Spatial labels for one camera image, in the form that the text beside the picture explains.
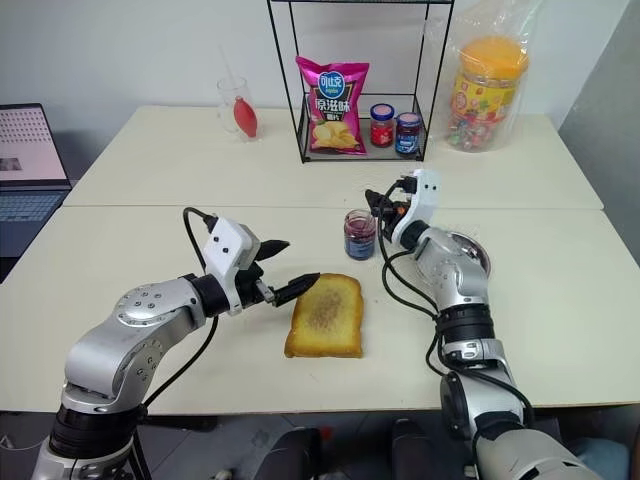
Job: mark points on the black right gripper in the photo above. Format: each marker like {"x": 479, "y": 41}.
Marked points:
{"x": 395, "y": 206}

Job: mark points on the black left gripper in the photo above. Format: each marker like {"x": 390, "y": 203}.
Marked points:
{"x": 250, "y": 287}

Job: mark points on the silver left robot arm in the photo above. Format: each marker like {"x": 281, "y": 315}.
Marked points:
{"x": 125, "y": 345}

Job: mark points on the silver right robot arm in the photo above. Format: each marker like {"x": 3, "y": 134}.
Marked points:
{"x": 460, "y": 310}

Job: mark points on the open glass jam jar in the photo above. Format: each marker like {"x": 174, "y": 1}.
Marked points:
{"x": 359, "y": 237}

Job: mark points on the toasted bread slice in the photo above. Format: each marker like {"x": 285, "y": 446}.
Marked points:
{"x": 325, "y": 317}

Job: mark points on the blue jam jar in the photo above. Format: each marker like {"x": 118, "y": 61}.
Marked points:
{"x": 408, "y": 135}

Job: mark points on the red jam jar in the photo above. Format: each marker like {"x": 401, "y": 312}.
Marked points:
{"x": 382, "y": 127}

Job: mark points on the pink potato chips bag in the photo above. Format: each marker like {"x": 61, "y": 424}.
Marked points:
{"x": 332, "y": 107}

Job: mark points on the round metal plate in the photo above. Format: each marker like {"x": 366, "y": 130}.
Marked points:
{"x": 477, "y": 252}

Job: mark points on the candy jar with yellow lid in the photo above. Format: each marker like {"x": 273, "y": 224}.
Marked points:
{"x": 485, "y": 95}

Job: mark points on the red rubber bulb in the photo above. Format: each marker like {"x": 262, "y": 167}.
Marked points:
{"x": 246, "y": 117}

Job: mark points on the clear plastic bag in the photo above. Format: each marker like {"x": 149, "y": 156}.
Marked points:
{"x": 450, "y": 50}

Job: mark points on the clear drinking glass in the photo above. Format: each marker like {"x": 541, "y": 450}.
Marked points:
{"x": 226, "y": 107}

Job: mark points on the clear plastic straw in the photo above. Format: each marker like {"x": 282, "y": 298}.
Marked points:
{"x": 228, "y": 62}

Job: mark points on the dark rounded shape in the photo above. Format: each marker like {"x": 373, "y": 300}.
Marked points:
{"x": 415, "y": 450}

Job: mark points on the grey laptop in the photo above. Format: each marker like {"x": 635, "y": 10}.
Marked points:
{"x": 27, "y": 150}

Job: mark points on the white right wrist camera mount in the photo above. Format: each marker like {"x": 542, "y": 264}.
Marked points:
{"x": 422, "y": 200}

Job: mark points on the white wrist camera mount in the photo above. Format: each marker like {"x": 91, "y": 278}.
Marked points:
{"x": 422, "y": 200}
{"x": 227, "y": 245}

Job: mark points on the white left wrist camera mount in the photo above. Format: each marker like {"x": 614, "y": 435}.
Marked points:
{"x": 227, "y": 245}

